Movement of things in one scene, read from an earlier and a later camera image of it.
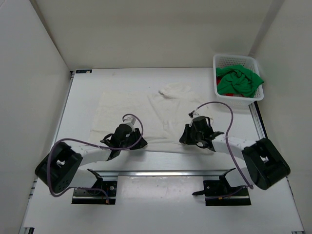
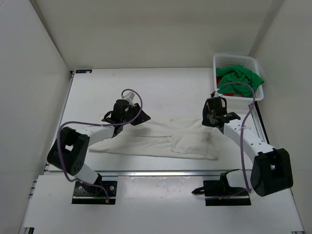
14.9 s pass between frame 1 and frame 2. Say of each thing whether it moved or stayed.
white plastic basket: stayed
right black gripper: moved
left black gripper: moved
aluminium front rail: stayed
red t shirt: stayed
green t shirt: stayed
